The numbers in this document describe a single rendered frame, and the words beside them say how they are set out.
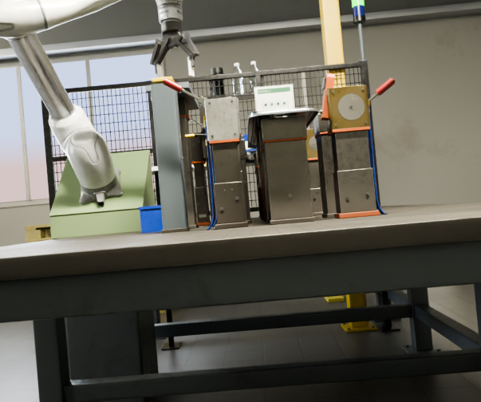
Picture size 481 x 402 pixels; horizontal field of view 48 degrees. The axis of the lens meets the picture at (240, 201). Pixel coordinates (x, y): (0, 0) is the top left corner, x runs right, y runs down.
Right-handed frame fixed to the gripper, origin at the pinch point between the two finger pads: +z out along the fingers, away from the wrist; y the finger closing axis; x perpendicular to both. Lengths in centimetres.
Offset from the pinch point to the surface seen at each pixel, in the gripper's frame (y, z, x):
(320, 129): 56, 29, -8
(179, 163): 21, 37, -37
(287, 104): 0, -7, 123
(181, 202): 20, 48, -37
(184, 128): 10.2, 22.1, -14.2
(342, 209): 65, 54, -28
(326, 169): 56, 41, -7
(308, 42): -43, -101, 321
